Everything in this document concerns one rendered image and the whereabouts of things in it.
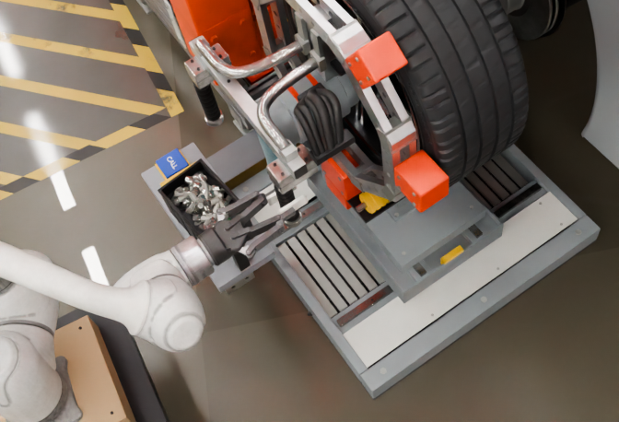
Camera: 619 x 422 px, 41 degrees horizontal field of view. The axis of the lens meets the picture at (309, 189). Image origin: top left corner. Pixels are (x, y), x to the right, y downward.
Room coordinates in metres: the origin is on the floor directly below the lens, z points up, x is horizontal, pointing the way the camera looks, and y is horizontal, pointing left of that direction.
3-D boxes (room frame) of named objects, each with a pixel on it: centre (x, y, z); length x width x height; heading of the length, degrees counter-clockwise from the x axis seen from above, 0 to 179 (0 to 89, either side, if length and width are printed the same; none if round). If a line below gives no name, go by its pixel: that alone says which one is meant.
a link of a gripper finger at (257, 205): (0.89, 0.14, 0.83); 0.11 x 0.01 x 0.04; 123
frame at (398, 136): (1.15, -0.10, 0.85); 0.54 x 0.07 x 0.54; 22
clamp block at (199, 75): (1.23, 0.15, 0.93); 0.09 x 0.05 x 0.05; 112
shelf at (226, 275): (1.16, 0.28, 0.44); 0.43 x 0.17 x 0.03; 22
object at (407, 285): (1.22, -0.26, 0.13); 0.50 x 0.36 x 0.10; 22
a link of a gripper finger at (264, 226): (0.85, 0.12, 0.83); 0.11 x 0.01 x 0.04; 101
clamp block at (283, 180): (0.91, 0.02, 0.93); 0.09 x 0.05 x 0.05; 112
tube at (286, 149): (1.01, -0.03, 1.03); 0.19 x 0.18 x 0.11; 112
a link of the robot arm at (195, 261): (0.82, 0.26, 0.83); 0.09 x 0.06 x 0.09; 22
